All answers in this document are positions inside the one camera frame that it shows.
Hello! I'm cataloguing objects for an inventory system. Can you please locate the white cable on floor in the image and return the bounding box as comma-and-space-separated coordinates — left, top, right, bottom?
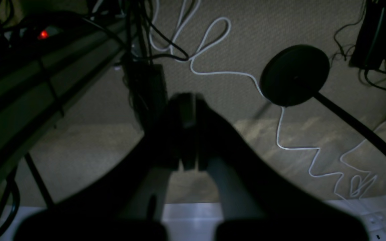
149, 0, 378, 201

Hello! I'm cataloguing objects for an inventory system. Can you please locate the black power adapter box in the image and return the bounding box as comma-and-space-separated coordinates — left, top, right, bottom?
122, 61, 168, 133

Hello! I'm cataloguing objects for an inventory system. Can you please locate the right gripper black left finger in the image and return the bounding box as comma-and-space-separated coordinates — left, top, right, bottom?
22, 95, 182, 241

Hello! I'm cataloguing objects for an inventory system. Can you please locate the black stand pole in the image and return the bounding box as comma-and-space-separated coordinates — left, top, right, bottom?
313, 92, 386, 157

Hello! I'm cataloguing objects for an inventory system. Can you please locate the black round stand base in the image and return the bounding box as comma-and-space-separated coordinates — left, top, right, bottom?
259, 45, 330, 107

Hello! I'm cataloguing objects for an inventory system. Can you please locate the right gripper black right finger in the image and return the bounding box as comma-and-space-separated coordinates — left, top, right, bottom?
195, 97, 369, 241

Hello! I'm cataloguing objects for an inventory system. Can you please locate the black power strip red light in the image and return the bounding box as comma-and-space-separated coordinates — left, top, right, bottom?
0, 11, 90, 53

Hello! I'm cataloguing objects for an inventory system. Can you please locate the black equipment box on floor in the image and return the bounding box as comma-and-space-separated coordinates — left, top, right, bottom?
349, 0, 386, 70

